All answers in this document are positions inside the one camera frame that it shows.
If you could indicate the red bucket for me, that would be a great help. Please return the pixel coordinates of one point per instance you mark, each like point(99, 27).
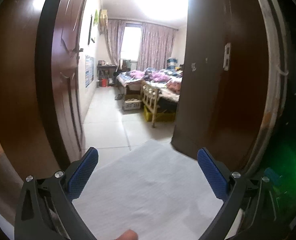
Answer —
point(104, 83)

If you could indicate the open brown wooden door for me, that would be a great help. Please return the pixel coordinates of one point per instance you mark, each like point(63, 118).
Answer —
point(40, 117)

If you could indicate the white table cloth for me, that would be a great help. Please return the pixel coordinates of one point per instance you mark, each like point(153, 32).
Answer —
point(153, 190)

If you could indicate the yellow plastic crate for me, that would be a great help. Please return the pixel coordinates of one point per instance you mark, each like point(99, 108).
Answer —
point(161, 116)

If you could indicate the person's left hand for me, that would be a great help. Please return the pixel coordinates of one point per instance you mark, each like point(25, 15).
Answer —
point(128, 235)

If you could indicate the pink window curtains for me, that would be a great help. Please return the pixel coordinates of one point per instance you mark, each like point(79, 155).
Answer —
point(155, 48)

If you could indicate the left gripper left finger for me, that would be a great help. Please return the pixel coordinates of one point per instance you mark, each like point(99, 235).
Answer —
point(45, 209)

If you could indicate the bed with pink bedding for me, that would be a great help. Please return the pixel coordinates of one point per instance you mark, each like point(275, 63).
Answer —
point(167, 81)

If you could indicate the dark brown wardrobe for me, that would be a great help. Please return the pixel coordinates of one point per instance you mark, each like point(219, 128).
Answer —
point(225, 81)

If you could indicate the blue wall poster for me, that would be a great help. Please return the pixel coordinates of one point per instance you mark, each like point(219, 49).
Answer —
point(89, 70)

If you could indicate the dark wooden desk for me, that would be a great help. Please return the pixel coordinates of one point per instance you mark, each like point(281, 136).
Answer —
point(107, 72)

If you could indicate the wooden bed footboard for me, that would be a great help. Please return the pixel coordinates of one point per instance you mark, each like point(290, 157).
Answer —
point(149, 97)

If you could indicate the white storage crate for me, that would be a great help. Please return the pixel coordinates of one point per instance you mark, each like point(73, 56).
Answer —
point(131, 102)

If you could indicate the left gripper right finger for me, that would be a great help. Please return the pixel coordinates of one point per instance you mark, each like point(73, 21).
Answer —
point(255, 197)

